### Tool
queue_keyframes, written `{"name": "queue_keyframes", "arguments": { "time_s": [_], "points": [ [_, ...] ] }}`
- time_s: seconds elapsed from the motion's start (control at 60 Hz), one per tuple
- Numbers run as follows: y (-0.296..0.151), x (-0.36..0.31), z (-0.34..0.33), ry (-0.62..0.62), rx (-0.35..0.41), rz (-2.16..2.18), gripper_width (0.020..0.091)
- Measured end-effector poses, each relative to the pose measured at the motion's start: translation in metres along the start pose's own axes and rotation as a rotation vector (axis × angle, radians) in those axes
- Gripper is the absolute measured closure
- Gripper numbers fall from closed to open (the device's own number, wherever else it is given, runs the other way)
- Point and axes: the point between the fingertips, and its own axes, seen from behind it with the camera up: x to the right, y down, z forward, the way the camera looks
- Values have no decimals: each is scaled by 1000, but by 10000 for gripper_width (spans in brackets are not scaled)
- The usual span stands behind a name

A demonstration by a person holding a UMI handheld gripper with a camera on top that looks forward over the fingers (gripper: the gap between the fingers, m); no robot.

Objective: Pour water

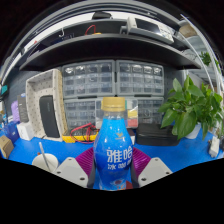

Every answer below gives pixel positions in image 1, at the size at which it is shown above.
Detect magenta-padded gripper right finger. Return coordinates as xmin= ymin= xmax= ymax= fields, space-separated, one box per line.
xmin=130 ymin=147 xmax=174 ymax=189

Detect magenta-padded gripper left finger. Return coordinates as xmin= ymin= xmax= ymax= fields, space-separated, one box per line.
xmin=54 ymin=147 xmax=98 ymax=189

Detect blue drink bottle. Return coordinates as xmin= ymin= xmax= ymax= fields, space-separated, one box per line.
xmin=92 ymin=96 xmax=134 ymax=191

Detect white spoon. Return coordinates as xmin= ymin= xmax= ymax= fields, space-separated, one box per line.
xmin=38 ymin=141 xmax=53 ymax=173

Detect yellow multimeter with red leads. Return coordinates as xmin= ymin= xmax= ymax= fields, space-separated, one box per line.
xmin=62 ymin=122 xmax=99 ymax=144

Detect flat black case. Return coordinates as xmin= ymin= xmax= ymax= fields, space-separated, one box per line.
xmin=134 ymin=123 xmax=181 ymax=147

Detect black box with white label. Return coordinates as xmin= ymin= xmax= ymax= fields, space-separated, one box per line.
xmin=127 ymin=128 xmax=137 ymax=145

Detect grey small-parts drawer cabinet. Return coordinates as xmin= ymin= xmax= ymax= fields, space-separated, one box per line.
xmin=61 ymin=60 xmax=116 ymax=99
xmin=63 ymin=98 xmax=101 ymax=130
xmin=115 ymin=59 xmax=165 ymax=98
xmin=137 ymin=97 xmax=165 ymax=126

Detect white power adapter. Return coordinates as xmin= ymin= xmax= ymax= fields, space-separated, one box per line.
xmin=208 ymin=135 xmax=221 ymax=159

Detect green potted plant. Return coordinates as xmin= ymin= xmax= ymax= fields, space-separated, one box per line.
xmin=157 ymin=75 xmax=224 ymax=141

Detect flat black product box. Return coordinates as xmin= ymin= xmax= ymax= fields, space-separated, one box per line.
xmin=17 ymin=93 xmax=30 ymax=124

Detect white perforated tray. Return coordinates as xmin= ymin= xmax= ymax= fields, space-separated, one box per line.
xmin=25 ymin=68 xmax=68 ymax=143

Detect white metal shelf rack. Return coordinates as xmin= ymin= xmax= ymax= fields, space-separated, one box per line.
xmin=178 ymin=14 xmax=224 ymax=101

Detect white mug with brown handle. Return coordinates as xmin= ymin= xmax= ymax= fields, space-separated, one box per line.
xmin=31 ymin=152 xmax=60 ymax=173

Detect dark wall shelf unit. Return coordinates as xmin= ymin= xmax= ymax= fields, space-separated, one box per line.
xmin=0 ymin=9 xmax=214 ymax=73

